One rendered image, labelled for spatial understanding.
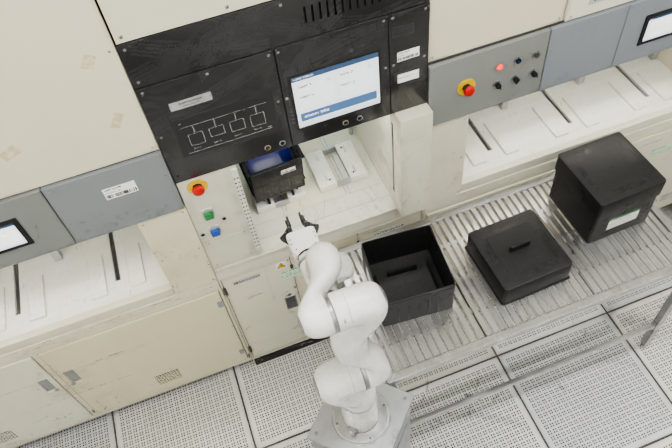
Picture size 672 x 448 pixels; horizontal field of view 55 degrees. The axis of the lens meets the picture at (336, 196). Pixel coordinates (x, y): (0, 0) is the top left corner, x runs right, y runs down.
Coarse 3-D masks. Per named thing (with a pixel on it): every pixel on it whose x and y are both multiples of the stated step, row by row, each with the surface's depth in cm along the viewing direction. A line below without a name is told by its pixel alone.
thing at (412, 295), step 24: (384, 240) 247; (408, 240) 251; (432, 240) 248; (384, 264) 257; (408, 264) 256; (432, 264) 255; (384, 288) 250; (408, 288) 249; (432, 288) 248; (408, 312) 237; (432, 312) 242
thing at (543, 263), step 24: (528, 216) 254; (480, 240) 249; (504, 240) 248; (528, 240) 244; (552, 240) 246; (480, 264) 250; (504, 264) 241; (528, 264) 241; (552, 264) 240; (504, 288) 235; (528, 288) 240
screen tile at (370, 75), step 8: (344, 72) 198; (352, 72) 199; (360, 72) 201; (368, 72) 202; (344, 80) 201; (368, 80) 204; (344, 88) 203; (352, 88) 204; (360, 88) 206; (368, 88) 207; (344, 96) 206
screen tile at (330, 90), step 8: (312, 80) 196; (320, 80) 197; (296, 88) 196; (304, 88) 197; (312, 88) 199; (320, 88) 200; (328, 88) 201; (320, 96) 202; (328, 96) 203; (336, 96) 204; (304, 104) 202; (312, 104) 203; (320, 104) 205
